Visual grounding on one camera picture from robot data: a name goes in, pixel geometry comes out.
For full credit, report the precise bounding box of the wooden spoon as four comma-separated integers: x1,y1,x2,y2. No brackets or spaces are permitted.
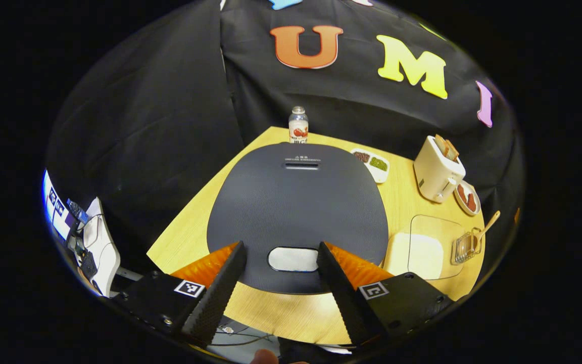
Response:
468,210,501,253

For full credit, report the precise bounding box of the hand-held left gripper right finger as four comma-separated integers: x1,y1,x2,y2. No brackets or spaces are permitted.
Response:
316,241,454,347

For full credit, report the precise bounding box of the round white plate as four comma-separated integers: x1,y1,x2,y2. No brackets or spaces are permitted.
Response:
453,180,481,216

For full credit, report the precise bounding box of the dark grey rice cooker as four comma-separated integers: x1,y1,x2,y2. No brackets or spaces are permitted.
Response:
206,142,390,295

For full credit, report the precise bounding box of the white toaster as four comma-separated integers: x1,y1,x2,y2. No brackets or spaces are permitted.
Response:
413,134,466,204

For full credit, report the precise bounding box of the small clear drink bottle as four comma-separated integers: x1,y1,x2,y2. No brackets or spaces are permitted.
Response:
288,106,309,145

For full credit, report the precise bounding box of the white divided bean dish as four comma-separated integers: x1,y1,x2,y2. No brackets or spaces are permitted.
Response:
350,148,391,184

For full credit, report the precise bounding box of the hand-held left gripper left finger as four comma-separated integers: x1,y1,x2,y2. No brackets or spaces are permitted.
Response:
112,241,248,347

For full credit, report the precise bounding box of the computer monitor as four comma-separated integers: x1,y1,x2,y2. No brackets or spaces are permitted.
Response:
42,169,89,241

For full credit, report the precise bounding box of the black backdrop cloth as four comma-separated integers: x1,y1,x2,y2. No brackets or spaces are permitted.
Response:
46,0,524,274

